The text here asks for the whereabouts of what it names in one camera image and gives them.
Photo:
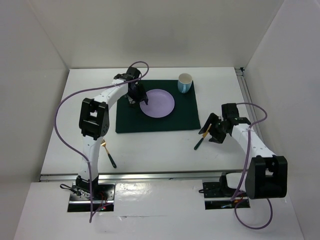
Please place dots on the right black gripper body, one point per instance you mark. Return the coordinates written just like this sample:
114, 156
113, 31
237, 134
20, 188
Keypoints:
218, 132

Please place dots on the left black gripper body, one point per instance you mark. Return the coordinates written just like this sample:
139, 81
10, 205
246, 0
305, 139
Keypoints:
136, 95

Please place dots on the purple plate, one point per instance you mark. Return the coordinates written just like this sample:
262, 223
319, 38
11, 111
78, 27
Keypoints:
160, 104

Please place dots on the dark green cloth napkin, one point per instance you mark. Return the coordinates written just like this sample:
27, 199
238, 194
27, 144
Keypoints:
184, 116

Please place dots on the gold knife black handle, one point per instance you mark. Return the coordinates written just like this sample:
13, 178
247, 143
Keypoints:
202, 138

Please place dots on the light blue mug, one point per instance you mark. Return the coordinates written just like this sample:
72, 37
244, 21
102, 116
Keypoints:
184, 83

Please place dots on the gold fork black handle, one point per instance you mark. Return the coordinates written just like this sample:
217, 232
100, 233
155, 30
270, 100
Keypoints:
104, 145

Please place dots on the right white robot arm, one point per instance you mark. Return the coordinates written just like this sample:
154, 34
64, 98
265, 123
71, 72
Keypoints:
264, 174

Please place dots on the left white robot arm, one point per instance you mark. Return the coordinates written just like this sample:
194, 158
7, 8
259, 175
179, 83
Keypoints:
94, 122

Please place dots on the aluminium rail frame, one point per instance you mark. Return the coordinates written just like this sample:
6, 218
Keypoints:
168, 154

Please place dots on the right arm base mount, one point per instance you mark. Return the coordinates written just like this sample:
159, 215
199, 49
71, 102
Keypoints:
217, 197

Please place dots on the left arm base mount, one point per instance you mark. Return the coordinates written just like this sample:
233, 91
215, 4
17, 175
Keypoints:
79, 200

